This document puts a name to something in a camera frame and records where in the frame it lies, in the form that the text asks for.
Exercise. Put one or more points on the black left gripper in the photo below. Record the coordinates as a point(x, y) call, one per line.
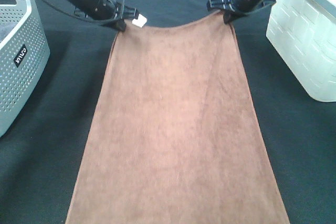
point(110, 13)

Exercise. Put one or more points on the brown microfibre towel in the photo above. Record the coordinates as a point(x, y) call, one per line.
point(175, 137)

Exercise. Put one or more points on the grey towel in basket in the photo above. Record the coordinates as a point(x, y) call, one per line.
point(5, 29)

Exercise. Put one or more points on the white woven-pattern storage bin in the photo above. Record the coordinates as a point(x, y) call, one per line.
point(303, 33)

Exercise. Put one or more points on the grey perforated laundry basket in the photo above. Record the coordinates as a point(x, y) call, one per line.
point(24, 55)

